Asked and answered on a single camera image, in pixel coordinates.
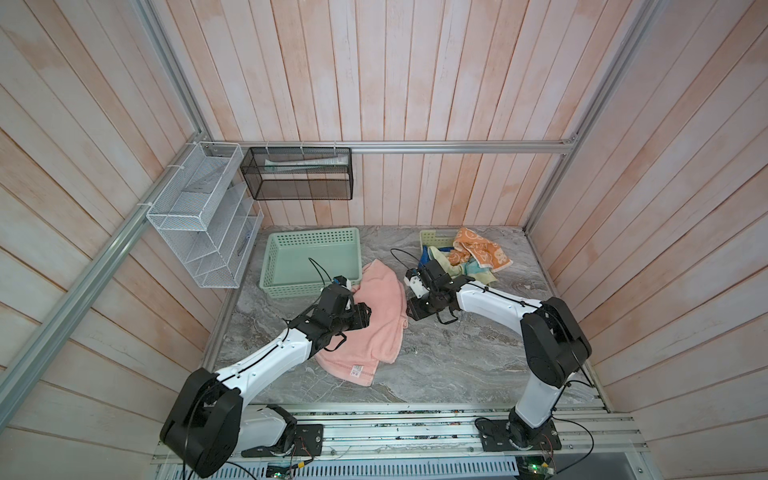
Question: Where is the light green yellow towel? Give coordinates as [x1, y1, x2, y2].
[423, 246, 498, 285]

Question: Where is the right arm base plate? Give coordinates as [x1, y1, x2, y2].
[474, 417, 562, 452]

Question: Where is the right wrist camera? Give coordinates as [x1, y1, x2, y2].
[404, 268, 430, 299]

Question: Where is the aluminium rail frame front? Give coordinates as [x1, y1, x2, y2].
[212, 403, 661, 479]

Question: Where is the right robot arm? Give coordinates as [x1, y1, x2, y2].
[404, 260, 592, 451]

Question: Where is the white wire mesh shelf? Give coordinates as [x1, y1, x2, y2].
[147, 142, 264, 289]

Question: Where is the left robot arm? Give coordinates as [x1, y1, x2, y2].
[159, 277, 372, 478]

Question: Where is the yellow-green plastic basket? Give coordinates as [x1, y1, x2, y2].
[419, 229, 458, 249]

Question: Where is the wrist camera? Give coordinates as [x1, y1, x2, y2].
[404, 268, 430, 299]
[333, 275, 354, 311]

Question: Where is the black wire mesh basket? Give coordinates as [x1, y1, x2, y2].
[240, 146, 355, 201]

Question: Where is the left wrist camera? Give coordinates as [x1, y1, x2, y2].
[333, 275, 354, 311]

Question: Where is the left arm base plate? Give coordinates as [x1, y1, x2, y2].
[241, 424, 324, 458]

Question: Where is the blue towel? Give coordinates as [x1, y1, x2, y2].
[419, 246, 432, 266]

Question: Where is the mint green plastic basket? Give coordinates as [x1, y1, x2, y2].
[259, 227, 362, 299]

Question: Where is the pink towel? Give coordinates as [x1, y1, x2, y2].
[315, 260, 408, 387]

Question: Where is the orange patterned towel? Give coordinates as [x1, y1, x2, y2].
[448, 227, 513, 272]

